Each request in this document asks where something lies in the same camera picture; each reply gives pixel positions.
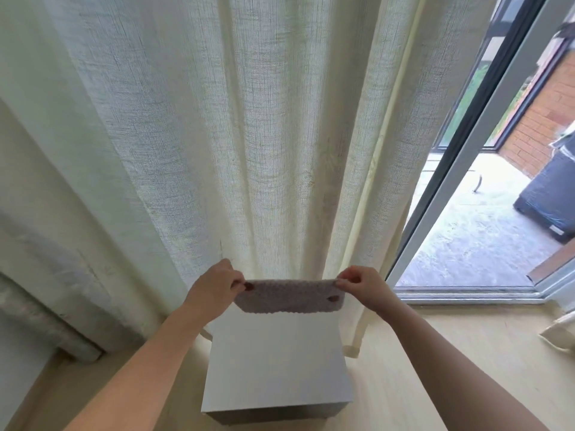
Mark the person's right hand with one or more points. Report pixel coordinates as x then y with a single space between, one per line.
370 290

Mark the person's left hand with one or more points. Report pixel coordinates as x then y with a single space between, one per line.
216 291

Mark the pile of dotted cloths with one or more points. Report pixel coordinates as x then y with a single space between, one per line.
287 296

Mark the person's right forearm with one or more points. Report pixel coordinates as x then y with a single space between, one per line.
467 377

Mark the person's left forearm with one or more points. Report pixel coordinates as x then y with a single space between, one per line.
135 377

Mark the white table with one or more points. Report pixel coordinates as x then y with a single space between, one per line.
278 372

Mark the white linen curtain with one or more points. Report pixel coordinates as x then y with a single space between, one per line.
225 112

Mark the brown wooden board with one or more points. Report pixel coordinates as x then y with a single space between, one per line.
553 263

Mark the dark blue tarpaulin cover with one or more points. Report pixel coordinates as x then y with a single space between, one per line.
550 197

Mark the white patterned cloth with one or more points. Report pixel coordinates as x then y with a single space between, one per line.
566 146

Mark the white sliding door frame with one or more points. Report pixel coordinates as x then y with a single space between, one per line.
458 166

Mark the dark balcony window frame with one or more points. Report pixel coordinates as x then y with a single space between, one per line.
521 76

